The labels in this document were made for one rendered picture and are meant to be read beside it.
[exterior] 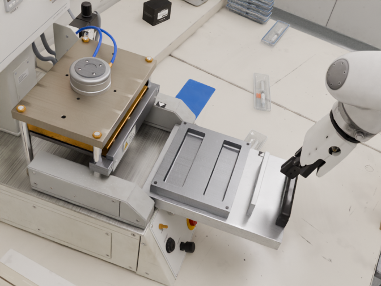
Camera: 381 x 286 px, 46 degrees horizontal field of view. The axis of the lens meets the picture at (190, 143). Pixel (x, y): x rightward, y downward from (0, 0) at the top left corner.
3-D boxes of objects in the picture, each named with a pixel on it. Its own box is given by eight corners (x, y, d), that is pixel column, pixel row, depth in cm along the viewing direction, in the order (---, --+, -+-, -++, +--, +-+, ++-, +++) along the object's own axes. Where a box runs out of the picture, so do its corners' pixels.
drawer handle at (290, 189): (275, 224, 88) (280, 213, 85) (286, 171, 99) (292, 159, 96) (284, 228, 88) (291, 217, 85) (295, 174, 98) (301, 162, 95)
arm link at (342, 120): (381, 144, 71) (367, 154, 73) (381, 111, 77) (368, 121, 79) (339, 116, 70) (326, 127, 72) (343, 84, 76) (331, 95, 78)
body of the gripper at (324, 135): (369, 152, 72) (322, 184, 80) (371, 113, 79) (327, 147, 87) (332, 127, 71) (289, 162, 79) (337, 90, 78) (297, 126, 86)
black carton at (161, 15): (142, 19, 164) (143, 1, 159) (159, 12, 170) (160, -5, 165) (153, 26, 162) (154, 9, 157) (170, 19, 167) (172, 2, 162)
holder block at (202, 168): (149, 191, 90) (150, 183, 88) (181, 127, 103) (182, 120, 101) (227, 219, 88) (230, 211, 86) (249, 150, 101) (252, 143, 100)
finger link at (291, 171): (312, 172, 81) (290, 189, 86) (314, 160, 84) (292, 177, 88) (299, 163, 81) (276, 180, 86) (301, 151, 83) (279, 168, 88)
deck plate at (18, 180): (-62, 162, 93) (-63, 159, 92) (30, 70, 117) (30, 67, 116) (143, 236, 88) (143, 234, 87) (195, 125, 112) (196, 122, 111)
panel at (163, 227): (175, 280, 100) (148, 227, 89) (211, 183, 121) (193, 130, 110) (183, 281, 100) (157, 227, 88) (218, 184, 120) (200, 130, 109)
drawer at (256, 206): (138, 203, 92) (140, 180, 86) (173, 134, 107) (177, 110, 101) (276, 252, 88) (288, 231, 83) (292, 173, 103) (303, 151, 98)
